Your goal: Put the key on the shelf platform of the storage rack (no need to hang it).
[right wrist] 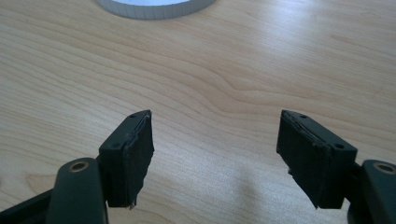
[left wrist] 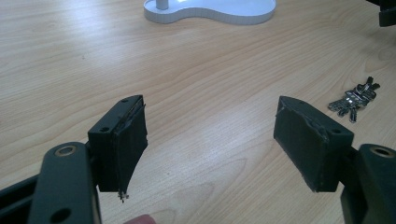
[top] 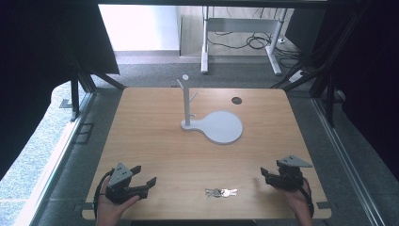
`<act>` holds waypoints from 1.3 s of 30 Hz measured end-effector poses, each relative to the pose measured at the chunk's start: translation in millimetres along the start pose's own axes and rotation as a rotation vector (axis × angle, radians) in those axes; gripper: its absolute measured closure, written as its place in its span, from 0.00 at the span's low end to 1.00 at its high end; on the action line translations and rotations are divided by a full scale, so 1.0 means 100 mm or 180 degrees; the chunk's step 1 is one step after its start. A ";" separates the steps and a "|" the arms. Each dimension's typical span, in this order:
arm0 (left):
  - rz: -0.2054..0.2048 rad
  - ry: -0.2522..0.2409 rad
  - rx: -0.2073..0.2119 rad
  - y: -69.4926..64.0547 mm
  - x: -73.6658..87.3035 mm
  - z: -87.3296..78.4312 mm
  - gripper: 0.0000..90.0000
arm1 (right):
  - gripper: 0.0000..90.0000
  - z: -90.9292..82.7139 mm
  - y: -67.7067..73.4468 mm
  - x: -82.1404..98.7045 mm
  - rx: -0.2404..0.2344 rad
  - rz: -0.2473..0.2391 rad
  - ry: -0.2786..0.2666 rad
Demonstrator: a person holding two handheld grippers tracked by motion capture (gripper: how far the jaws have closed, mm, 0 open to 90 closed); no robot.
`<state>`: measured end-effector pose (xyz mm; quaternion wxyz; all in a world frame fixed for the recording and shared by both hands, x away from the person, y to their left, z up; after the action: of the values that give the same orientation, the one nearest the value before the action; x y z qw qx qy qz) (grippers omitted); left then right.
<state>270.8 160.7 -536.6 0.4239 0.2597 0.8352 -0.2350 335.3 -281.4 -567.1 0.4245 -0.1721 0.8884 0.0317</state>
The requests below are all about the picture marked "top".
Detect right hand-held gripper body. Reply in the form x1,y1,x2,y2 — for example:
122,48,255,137
264,154,313,193

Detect person's right hand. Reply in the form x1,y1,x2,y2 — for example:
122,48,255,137
275,178,314,226

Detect black metal stand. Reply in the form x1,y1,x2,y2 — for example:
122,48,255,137
271,6,368,128
59,46,127,122

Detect grey key stand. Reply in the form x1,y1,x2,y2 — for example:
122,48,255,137
176,73,245,146

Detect aluminium frame rail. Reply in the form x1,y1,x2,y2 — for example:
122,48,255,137
12,92,95,226
311,97,387,226

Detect person's left hand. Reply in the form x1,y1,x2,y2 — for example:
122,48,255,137
95,176,141,226

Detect black floor cables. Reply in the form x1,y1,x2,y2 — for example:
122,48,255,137
206,8,304,69

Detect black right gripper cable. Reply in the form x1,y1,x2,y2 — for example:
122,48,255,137
300,176,315,218

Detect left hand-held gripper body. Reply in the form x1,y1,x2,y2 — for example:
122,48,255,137
104,162,149,205

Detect bunch of silver keys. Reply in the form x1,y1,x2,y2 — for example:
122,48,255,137
204,187,239,200

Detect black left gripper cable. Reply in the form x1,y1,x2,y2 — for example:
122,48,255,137
92,169,115,219

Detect white desk frame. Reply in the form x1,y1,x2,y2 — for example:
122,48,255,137
200,5,289,76

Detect black curtain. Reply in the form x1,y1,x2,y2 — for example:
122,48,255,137
309,0,399,173
0,0,120,182

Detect white power strip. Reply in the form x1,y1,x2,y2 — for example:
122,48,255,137
288,69,308,84

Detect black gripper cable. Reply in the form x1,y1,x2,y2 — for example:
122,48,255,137
92,169,115,219
300,176,315,218

